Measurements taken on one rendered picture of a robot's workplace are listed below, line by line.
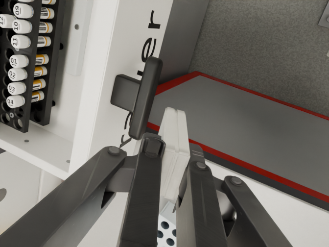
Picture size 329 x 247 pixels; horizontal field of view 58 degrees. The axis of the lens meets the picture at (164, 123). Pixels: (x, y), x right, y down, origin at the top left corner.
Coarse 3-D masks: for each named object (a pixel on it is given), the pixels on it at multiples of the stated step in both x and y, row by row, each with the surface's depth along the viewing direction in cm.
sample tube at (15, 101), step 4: (32, 92) 33; (36, 92) 33; (40, 92) 33; (12, 96) 30; (16, 96) 30; (20, 96) 32; (32, 96) 32; (36, 96) 33; (40, 96) 33; (8, 100) 30; (12, 100) 30; (16, 100) 30; (20, 100) 30; (24, 100) 31; (32, 100) 32; (36, 100) 33; (8, 104) 30; (12, 104) 30; (16, 104) 30; (20, 104) 31
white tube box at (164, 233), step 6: (168, 204) 44; (162, 210) 42; (168, 210) 43; (162, 216) 41; (168, 216) 42; (174, 216) 42; (162, 222) 43; (168, 222) 41; (174, 222) 41; (162, 228) 42; (168, 228) 42; (174, 228) 41; (162, 234) 43; (168, 234) 42; (174, 234) 42; (162, 240) 43; (168, 240) 43; (174, 240) 42; (162, 246) 43; (168, 246) 42; (174, 246) 42
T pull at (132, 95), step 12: (156, 60) 24; (144, 72) 24; (156, 72) 24; (120, 84) 25; (132, 84) 25; (144, 84) 24; (156, 84) 25; (120, 96) 25; (132, 96) 25; (144, 96) 24; (132, 108) 25; (144, 108) 25; (132, 120) 26; (144, 120) 25; (132, 132) 26; (144, 132) 27
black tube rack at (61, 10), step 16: (0, 0) 32; (16, 0) 28; (64, 0) 30; (16, 16) 29; (0, 32) 33; (0, 48) 34; (48, 48) 32; (0, 64) 31; (48, 64) 32; (0, 80) 31; (48, 80) 33; (0, 96) 32; (48, 96) 34; (0, 112) 33; (32, 112) 35; (48, 112) 35
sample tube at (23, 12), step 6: (18, 6) 27; (24, 6) 27; (30, 6) 28; (18, 12) 27; (24, 12) 27; (30, 12) 27; (42, 12) 29; (48, 12) 30; (42, 18) 29; (48, 18) 30
